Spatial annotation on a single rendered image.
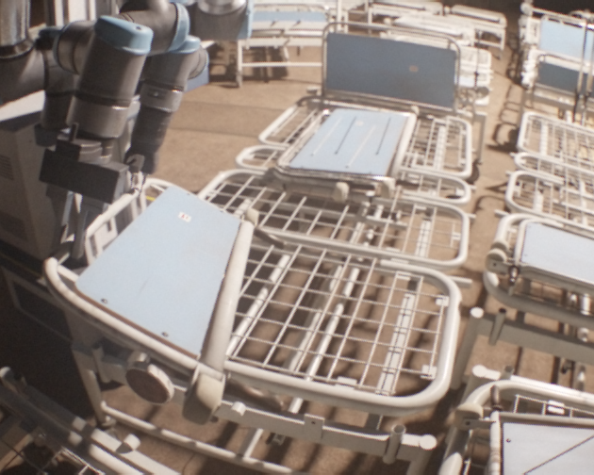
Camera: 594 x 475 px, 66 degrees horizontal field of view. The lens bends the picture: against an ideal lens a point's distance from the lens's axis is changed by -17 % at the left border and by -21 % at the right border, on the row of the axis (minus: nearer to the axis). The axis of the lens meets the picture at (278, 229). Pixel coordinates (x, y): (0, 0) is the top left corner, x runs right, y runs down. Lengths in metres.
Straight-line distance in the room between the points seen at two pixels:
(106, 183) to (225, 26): 1.01
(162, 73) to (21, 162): 0.79
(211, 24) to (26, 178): 0.78
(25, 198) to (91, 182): 1.07
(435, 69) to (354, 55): 0.43
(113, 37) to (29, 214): 1.19
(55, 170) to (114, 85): 0.16
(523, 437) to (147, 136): 0.98
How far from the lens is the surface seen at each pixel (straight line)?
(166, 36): 0.90
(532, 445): 1.06
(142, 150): 1.15
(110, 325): 0.68
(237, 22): 1.68
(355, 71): 2.83
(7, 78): 1.35
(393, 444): 1.13
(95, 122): 0.74
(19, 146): 1.75
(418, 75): 2.78
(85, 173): 0.77
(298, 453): 1.64
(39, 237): 1.89
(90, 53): 0.75
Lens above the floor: 1.34
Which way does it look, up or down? 31 degrees down
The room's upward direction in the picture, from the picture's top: straight up
